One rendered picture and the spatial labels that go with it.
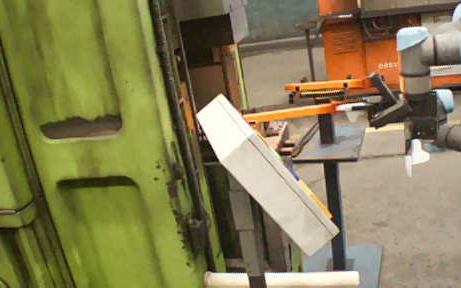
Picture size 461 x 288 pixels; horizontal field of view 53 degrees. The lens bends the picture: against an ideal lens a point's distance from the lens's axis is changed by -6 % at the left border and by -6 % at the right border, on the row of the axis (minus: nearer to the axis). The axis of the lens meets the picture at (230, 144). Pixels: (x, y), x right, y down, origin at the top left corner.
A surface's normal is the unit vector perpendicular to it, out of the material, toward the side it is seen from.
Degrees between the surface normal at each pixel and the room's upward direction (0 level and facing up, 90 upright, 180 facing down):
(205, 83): 90
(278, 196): 90
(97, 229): 90
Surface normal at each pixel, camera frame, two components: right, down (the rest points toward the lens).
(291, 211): 0.18, 0.29
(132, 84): -0.24, 0.34
